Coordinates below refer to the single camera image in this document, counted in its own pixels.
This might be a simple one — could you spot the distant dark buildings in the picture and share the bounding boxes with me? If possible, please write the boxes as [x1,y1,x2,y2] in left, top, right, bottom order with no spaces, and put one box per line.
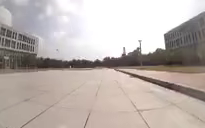
[120,46,141,58]

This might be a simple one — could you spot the grey stone kerb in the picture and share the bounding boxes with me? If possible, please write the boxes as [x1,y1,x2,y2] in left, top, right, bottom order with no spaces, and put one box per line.
[115,68,205,106]

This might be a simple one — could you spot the lamp pole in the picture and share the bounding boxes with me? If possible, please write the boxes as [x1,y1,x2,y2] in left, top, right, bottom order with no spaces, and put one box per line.
[137,39,144,67]

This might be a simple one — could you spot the dry grass strip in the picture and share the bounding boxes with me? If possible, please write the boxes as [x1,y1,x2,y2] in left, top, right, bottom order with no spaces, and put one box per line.
[129,64,205,74]

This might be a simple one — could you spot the reddish raised paved area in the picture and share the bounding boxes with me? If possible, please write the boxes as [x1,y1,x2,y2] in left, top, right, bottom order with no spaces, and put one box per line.
[118,68,205,94]

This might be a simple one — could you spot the grey concrete slab pavement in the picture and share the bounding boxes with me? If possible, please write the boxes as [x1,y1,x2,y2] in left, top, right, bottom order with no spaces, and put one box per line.
[0,68,205,128]

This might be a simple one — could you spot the white building with dark windows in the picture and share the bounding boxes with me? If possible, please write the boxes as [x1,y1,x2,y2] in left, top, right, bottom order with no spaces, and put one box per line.
[0,6,40,70]

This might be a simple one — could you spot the grey building with window grid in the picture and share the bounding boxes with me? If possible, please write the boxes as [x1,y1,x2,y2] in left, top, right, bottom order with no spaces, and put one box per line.
[163,6,205,66]

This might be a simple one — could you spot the row of trees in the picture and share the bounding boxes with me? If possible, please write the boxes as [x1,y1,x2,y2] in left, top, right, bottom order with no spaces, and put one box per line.
[23,48,178,69]

